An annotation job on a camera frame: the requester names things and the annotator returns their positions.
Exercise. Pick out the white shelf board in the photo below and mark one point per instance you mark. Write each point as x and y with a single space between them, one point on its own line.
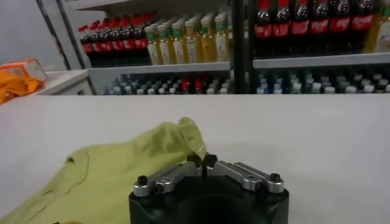
158 68
320 60

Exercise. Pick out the slanted black frame pole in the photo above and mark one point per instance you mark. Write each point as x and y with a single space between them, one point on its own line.
52 32

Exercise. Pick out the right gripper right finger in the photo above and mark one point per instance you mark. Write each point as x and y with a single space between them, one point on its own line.
246 176

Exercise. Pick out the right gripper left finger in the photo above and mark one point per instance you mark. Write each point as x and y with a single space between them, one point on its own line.
173 179

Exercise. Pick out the black shelf post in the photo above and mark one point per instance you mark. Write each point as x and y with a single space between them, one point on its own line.
239 45

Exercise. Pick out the white bottle shelf unit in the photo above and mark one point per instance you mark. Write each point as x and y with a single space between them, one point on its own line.
97 3
335 70

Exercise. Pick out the light green T-shirt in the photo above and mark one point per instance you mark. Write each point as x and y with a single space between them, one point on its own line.
106 182

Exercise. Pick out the blue water bottle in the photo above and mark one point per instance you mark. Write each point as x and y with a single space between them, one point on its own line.
278 90
260 90

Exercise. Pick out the orange and white box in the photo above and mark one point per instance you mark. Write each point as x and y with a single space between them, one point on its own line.
27 68

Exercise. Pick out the crumpled orange cloth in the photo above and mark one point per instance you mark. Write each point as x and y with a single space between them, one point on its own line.
15 86

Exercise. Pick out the white side table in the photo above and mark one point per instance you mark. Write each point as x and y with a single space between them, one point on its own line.
67 77

